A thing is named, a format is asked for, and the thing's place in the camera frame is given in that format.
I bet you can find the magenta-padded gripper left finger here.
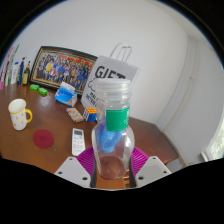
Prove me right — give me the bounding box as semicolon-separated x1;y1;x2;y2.
53;145;98;189

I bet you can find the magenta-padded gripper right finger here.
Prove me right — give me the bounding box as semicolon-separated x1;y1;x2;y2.
128;146;173;188

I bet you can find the clear green-labelled plastic bottle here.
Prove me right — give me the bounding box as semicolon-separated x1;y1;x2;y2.
91;77;136;180

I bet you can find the white remote control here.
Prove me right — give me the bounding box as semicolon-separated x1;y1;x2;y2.
71;127;87;157

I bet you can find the wooden side table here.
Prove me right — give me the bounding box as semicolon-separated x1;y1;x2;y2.
128;116;180;165

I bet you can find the flat round red coaster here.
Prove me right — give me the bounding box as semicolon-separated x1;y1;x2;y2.
32;129;55;149

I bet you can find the small patterned snack packet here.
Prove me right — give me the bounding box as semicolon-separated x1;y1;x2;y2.
65;107;85;124

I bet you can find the colourful puzzle cube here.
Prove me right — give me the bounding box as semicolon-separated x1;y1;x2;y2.
82;106;98;123

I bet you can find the blue tissue pack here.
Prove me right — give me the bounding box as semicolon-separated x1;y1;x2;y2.
54;81;79;108

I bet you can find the white paper gift bag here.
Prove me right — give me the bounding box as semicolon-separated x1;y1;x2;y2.
80;42;140;111

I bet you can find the framed group photo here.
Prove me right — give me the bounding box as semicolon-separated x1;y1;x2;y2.
29;45;99;96

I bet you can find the amber pump bottle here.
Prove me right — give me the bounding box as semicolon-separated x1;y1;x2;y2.
21;60;32;86

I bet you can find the dark blue pump bottle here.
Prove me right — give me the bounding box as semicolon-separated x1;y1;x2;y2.
18;56;28;85

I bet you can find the white tube bottle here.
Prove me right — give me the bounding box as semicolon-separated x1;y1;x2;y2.
10;61;20;85

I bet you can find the white mug with yellow handle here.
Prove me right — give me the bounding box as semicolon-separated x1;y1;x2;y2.
7;98;34;131

